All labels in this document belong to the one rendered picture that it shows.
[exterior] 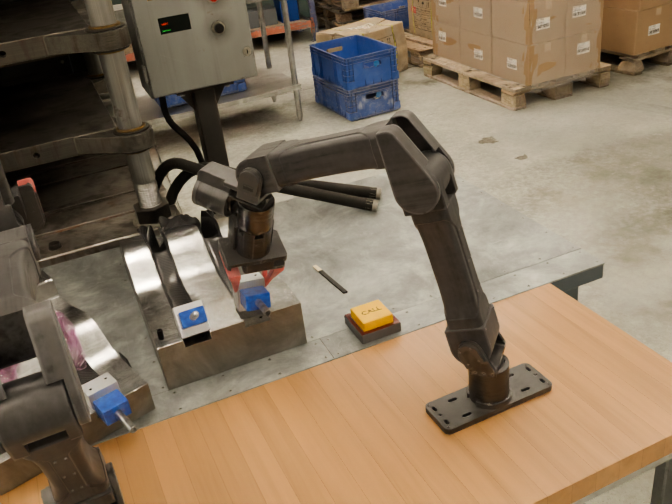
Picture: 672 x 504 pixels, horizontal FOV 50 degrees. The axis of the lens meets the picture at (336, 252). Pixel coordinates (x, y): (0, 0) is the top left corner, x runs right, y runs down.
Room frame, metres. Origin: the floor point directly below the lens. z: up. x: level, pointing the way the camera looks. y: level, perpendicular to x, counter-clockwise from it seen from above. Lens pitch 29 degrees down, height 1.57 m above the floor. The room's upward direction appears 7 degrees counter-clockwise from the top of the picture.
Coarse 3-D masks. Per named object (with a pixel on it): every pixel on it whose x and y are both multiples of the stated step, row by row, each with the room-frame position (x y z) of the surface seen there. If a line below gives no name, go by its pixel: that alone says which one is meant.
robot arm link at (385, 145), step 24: (384, 120) 0.96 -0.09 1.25; (408, 120) 0.94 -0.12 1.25; (264, 144) 1.05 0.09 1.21; (288, 144) 1.00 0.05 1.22; (312, 144) 0.96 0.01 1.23; (336, 144) 0.94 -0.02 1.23; (360, 144) 0.92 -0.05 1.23; (384, 144) 0.89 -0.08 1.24; (408, 144) 0.89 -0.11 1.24; (432, 144) 0.93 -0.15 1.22; (240, 168) 1.00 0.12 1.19; (264, 168) 0.98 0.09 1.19; (288, 168) 0.97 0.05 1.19; (312, 168) 0.96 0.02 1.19; (336, 168) 0.94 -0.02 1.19; (360, 168) 0.93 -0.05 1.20; (384, 168) 0.91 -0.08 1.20; (408, 168) 0.87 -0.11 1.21; (264, 192) 0.98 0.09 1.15; (408, 192) 0.87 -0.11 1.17; (432, 192) 0.86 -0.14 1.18
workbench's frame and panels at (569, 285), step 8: (584, 272) 1.22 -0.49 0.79; (592, 272) 1.22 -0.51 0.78; (600, 272) 1.23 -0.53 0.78; (560, 280) 1.20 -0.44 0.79; (568, 280) 1.20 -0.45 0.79; (576, 280) 1.21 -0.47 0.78; (584, 280) 1.22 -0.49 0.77; (592, 280) 1.23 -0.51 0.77; (560, 288) 1.20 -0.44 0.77; (568, 288) 1.20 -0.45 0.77; (576, 288) 1.27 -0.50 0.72; (576, 296) 1.27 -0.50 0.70
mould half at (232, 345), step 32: (224, 224) 1.36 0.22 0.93; (128, 256) 1.28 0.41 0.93; (192, 256) 1.28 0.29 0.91; (160, 288) 1.21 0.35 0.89; (192, 288) 1.20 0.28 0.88; (224, 288) 1.18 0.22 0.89; (288, 288) 1.14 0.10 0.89; (160, 320) 1.09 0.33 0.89; (224, 320) 1.06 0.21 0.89; (288, 320) 1.08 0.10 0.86; (160, 352) 1.00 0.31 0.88; (192, 352) 1.02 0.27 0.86; (224, 352) 1.03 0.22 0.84; (256, 352) 1.05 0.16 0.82
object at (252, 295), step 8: (256, 272) 1.11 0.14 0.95; (240, 280) 1.08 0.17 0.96; (248, 280) 1.07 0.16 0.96; (256, 280) 1.08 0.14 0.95; (264, 280) 1.08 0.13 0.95; (240, 288) 1.06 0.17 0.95; (248, 288) 1.07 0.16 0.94; (256, 288) 1.06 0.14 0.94; (264, 288) 1.06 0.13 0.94; (240, 296) 1.06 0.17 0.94; (248, 296) 1.03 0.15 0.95; (256, 296) 1.03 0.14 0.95; (264, 296) 1.04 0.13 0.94; (240, 304) 1.06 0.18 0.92; (248, 304) 1.03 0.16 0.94; (256, 304) 1.02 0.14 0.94; (264, 304) 1.01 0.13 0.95; (264, 312) 0.98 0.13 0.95
